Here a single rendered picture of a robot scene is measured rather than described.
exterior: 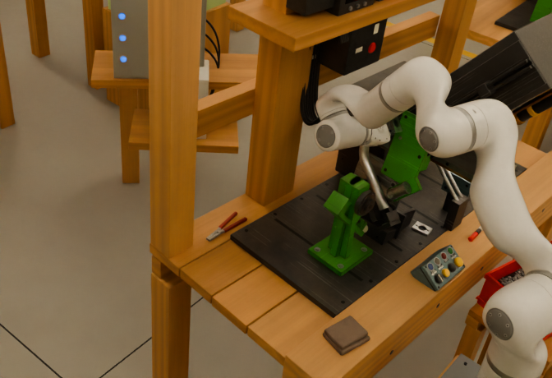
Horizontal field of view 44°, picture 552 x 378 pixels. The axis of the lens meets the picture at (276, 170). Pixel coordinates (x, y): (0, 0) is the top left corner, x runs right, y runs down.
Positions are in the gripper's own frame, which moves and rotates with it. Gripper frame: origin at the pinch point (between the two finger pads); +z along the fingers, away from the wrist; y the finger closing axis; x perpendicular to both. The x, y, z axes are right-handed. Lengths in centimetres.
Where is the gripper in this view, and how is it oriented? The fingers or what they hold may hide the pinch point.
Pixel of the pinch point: (388, 126)
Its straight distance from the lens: 203.1
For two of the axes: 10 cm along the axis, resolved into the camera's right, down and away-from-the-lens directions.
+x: -7.1, 2.7, 6.5
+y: -2.9, -9.5, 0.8
